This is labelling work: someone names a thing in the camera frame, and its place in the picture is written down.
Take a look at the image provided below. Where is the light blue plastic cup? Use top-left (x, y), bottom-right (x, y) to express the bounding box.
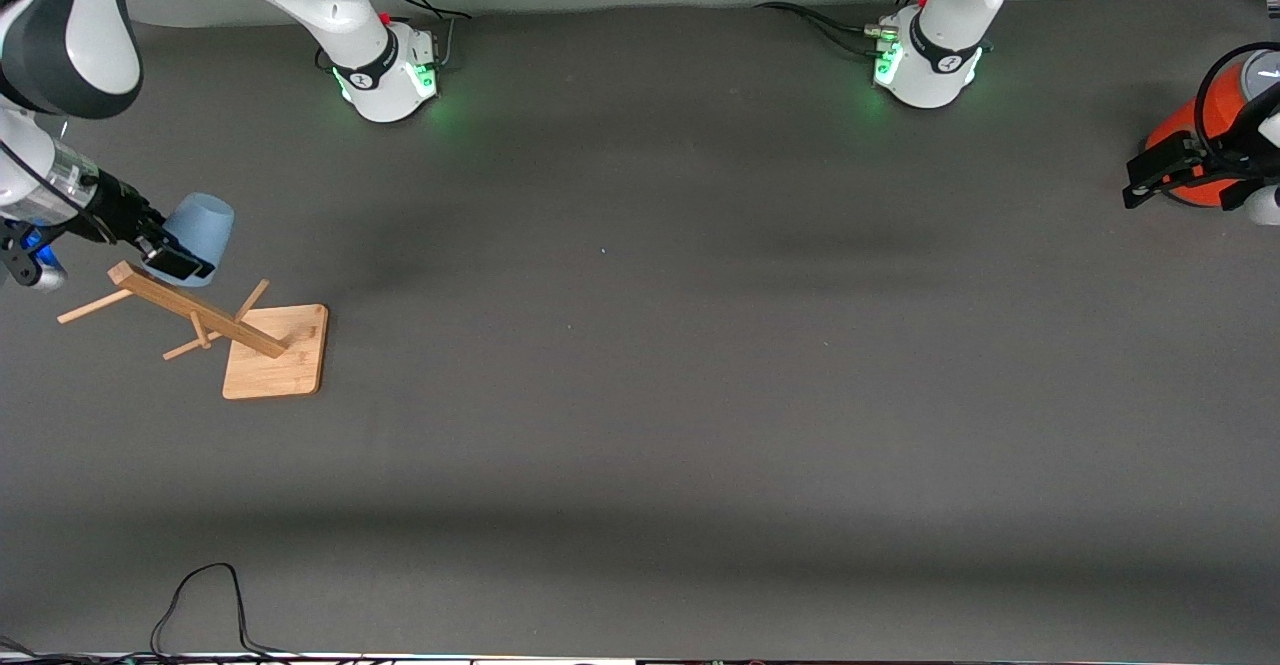
top-left (160, 192), bottom-right (237, 289)

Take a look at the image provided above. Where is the looped black cable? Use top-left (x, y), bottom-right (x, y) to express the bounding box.
top-left (150, 562), bottom-right (303, 661)

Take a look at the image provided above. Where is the bamboo cup drying rack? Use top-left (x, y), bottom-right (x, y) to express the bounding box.
top-left (57, 260), bottom-right (329, 401)

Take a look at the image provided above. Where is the dark grey table cloth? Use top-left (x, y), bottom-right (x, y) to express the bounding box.
top-left (0, 0), bottom-right (1280, 660)

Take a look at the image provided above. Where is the thin black cable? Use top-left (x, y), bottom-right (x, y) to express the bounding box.
top-left (0, 633), bottom-right (161, 665)

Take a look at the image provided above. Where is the orange cylindrical can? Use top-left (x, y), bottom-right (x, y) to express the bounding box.
top-left (1145, 45), bottom-right (1280, 209)

